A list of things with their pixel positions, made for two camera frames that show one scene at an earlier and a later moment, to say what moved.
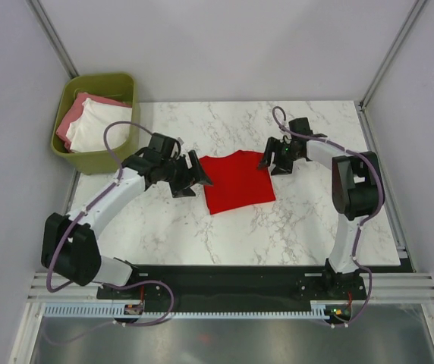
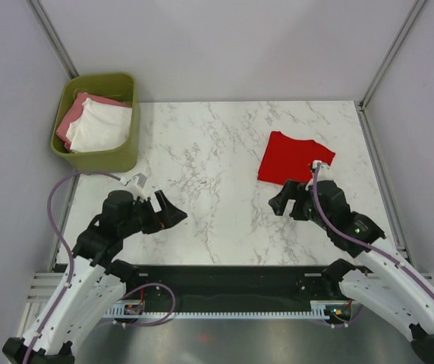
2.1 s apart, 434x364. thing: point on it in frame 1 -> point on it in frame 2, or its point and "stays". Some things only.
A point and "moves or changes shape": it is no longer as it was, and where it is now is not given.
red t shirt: [237, 181] moves or changes shape
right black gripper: [275, 145] -> [293, 189]
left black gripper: [190, 176] -> [169, 215]
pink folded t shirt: [77, 109] stays
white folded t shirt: [86, 133] stays
